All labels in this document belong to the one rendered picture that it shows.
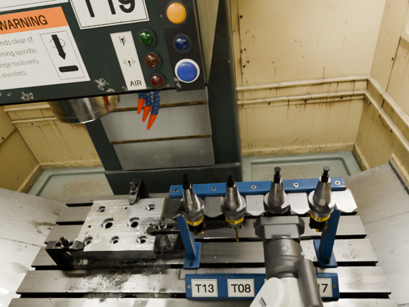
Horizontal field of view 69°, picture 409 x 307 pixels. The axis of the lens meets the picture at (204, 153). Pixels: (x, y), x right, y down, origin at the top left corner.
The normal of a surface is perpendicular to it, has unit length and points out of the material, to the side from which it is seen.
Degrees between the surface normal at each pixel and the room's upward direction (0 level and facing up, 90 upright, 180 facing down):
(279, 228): 1
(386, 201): 24
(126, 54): 90
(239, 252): 0
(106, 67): 90
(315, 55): 90
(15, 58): 90
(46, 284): 0
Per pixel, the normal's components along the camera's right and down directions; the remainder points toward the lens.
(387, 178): -0.53, -0.68
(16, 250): 0.28, -0.74
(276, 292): -0.83, -0.47
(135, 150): -0.07, 0.63
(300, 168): -0.14, -0.78
